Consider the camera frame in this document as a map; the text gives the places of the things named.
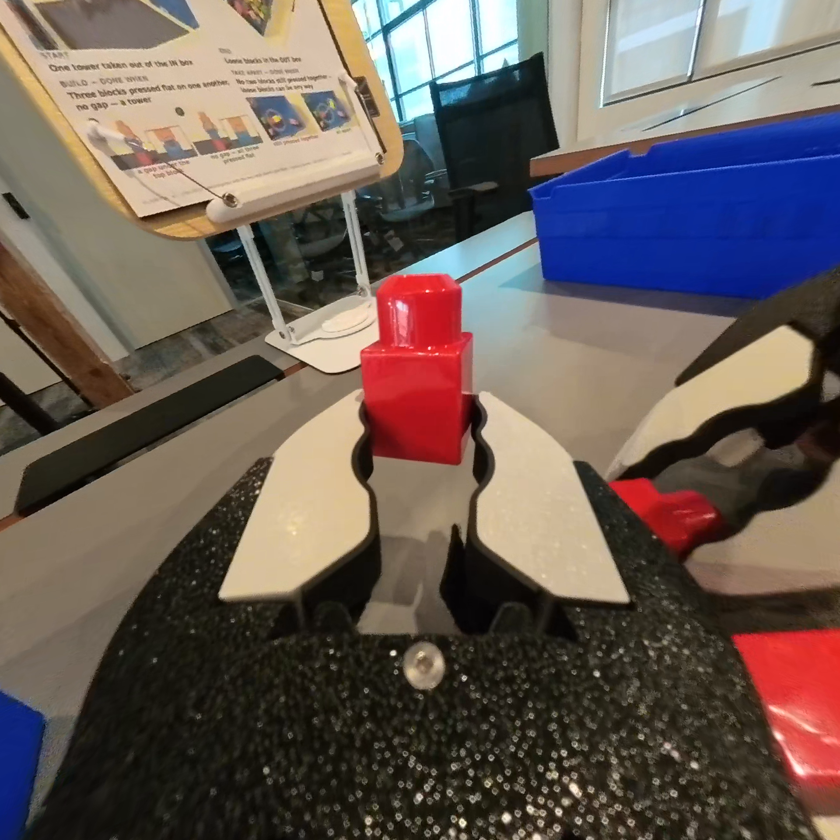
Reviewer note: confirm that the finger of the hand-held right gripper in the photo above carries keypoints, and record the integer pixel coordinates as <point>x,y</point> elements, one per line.
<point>754,367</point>
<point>800,499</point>

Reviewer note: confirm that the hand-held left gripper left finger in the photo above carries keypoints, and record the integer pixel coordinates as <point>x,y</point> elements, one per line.
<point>302,518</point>

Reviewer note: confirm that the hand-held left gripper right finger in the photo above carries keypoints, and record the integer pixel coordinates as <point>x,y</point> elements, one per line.
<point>544,518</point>

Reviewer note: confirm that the red mega block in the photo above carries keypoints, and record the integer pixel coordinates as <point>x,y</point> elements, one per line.
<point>663,518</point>
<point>794,709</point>
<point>413,394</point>

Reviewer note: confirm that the blue plastic bin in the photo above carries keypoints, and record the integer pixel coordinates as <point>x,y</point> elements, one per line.
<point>19,754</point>
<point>656,223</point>

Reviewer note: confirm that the grey table brown edge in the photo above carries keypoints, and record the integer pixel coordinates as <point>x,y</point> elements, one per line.
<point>590,148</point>

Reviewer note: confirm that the white framed window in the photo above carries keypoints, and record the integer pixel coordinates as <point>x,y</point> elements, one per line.
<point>722,46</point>

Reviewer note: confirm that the brown wooden beam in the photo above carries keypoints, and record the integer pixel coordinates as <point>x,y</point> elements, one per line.
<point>59,328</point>

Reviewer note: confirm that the wooden display board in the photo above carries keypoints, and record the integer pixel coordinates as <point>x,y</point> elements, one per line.
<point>184,228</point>

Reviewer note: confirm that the white poster ledge bar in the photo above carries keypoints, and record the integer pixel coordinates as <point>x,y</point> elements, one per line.
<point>295,187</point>

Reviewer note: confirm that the black mesh office chair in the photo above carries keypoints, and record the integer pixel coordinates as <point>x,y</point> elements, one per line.
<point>499,131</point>

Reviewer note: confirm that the small black tag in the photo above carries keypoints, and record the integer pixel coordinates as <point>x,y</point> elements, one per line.
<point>366,98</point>

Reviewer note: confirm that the large grid window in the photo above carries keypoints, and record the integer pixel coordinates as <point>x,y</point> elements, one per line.
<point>446,46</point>

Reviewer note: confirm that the white instruction poster sheet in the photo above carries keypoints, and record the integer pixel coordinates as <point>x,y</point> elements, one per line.
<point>164,98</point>

